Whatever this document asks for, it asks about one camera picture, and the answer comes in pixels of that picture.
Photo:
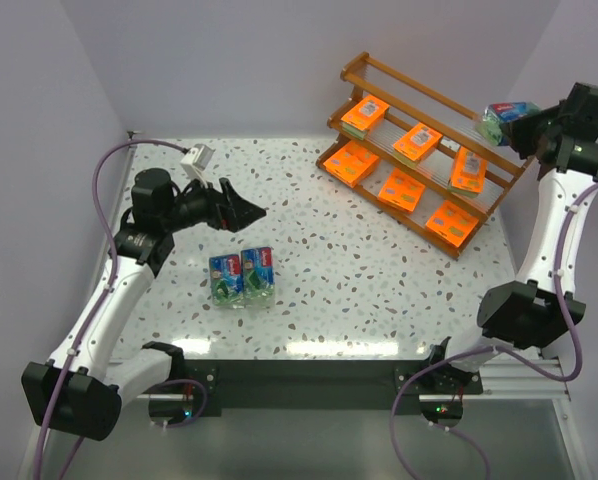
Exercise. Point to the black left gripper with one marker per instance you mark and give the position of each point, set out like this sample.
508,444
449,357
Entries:
224,205

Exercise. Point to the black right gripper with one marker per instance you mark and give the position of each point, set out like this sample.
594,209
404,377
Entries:
521,136

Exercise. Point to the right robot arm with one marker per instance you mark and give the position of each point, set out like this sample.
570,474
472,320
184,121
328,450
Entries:
539,305

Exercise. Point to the wooden shelf rack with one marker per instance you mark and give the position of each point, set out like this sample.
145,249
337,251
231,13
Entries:
411,102

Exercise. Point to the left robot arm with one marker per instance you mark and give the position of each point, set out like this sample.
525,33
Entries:
75,391

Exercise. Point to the orange sponge box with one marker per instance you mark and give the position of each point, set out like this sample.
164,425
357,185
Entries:
416,145
468,173
360,120
451,223

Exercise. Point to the black table base frame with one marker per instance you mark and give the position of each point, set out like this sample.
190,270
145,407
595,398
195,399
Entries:
307,385

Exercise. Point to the blue sponge pack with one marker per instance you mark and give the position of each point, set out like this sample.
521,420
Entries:
258,276
226,281

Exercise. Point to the green sponge pack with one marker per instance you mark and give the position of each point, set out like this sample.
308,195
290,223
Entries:
489,124

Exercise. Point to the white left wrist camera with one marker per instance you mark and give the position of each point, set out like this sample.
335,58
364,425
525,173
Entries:
195,162

